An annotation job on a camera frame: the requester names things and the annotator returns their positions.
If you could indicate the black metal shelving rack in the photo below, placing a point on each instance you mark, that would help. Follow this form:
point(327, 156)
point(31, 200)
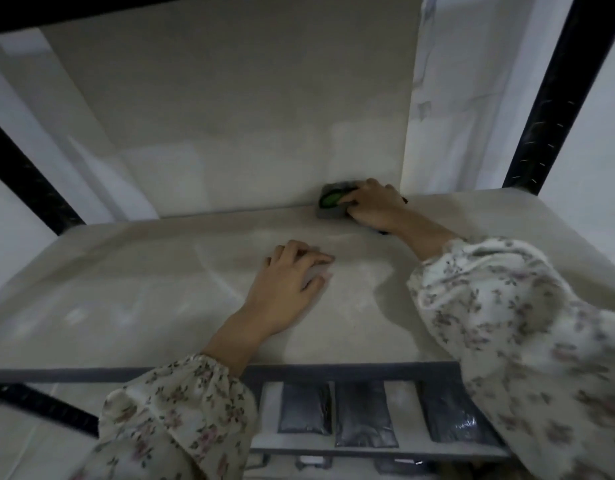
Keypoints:
point(562, 94)

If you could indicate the person's right hand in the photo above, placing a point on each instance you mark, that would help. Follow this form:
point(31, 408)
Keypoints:
point(380, 204)

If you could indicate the white plastic sheet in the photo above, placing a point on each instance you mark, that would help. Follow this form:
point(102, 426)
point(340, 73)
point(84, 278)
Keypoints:
point(462, 94)

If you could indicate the person's left thumb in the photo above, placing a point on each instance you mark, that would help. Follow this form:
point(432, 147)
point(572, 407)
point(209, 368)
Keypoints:
point(316, 283)

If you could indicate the dark grey packet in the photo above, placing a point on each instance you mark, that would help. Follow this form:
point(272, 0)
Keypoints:
point(365, 414)
point(304, 408)
point(455, 417)
point(313, 463)
point(405, 467)

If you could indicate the person's left forearm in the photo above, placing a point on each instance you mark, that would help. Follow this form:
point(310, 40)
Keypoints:
point(187, 414)

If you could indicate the person's right fingers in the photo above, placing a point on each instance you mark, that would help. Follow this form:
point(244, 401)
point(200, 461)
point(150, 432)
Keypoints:
point(356, 199)

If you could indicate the person's right forearm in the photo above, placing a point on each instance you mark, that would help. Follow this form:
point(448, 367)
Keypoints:
point(512, 334)

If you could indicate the person's left hand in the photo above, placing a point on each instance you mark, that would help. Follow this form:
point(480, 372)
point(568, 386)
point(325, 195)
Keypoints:
point(277, 294)

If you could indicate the grey packet with green print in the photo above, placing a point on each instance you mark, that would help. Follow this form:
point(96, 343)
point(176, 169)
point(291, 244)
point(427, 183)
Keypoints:
point(330, 202)

